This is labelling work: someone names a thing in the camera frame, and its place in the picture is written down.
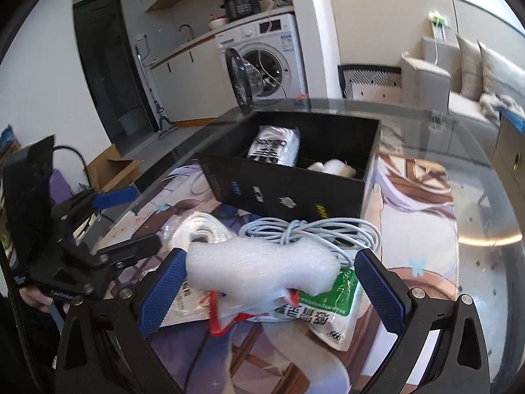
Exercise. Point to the dark door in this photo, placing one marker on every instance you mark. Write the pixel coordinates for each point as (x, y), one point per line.
(106, 61)

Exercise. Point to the blue flat package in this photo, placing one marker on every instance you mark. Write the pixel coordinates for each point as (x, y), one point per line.
(512, 117)

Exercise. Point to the white printed bag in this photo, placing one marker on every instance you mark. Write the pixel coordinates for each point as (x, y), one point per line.
(190, 303)

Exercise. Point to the person's left hand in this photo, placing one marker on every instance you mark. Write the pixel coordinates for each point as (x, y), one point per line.
(35, 295)

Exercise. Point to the beige sofa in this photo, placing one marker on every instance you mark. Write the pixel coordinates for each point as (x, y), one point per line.
(451, 102)

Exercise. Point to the white foam piece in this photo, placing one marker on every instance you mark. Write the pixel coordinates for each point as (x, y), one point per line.
(254, 262)

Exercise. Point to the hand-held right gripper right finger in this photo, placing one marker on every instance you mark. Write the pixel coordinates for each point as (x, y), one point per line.
(381, 291)

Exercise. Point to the white bowl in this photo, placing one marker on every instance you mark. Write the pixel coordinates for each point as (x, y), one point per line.
(217, 22)

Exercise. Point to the white packet with black print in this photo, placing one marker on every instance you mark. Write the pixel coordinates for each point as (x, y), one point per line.
(275, 145)

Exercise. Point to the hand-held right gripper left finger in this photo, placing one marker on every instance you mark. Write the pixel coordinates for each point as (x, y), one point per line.
(160, 291)

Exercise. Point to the small white roll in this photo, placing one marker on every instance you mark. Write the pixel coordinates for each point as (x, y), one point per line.
(332, 167)

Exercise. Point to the beige cushion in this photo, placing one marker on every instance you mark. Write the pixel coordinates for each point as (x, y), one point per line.
(469, 65)

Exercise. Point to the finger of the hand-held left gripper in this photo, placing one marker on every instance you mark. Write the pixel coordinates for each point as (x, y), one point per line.
(110, 199)
(127, 250)

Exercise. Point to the white packet with red edge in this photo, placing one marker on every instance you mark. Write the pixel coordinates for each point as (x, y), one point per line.
(215, 320)

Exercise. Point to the kitchen faucet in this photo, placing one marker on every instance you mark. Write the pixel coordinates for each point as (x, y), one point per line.
(186, 30)

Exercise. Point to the beige drawer cabinet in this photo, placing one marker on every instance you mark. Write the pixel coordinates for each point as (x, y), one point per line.
(508, 152)

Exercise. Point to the grey mop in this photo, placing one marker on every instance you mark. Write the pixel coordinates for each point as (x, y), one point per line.
(156, 102)

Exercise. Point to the brown cardboard box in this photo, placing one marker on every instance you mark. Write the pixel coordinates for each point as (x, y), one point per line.
(110, 172)

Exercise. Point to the grey cushion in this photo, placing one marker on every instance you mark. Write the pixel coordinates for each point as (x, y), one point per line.
(498, 74)

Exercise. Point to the white washing machine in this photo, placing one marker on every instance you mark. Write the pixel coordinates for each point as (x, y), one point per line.
(283, 41)

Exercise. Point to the black white patterned chair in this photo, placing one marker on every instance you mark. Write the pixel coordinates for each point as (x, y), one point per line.
(369, 82)

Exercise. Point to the green label plastic bag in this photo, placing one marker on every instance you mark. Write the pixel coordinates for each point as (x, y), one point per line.
(336, 308)

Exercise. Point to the white kitchen counter cabinet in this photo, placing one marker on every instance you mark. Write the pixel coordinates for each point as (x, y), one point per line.
(188, 65)

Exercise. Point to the grey fur throw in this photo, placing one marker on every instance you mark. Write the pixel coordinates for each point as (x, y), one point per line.
(494, 102)

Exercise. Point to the grey bucket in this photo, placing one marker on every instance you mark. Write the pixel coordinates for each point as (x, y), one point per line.
(131, 121)

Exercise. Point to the wall outlet with charger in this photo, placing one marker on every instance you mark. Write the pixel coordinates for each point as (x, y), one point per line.
(437, 18)

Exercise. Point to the black cardboard box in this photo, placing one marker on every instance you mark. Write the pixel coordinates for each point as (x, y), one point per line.
(266, 197)

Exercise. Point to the printed desk mat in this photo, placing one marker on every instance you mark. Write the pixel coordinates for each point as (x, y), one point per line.
(410, 213)

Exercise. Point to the black pressure cooker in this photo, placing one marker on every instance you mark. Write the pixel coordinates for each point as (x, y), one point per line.
(242, 4)

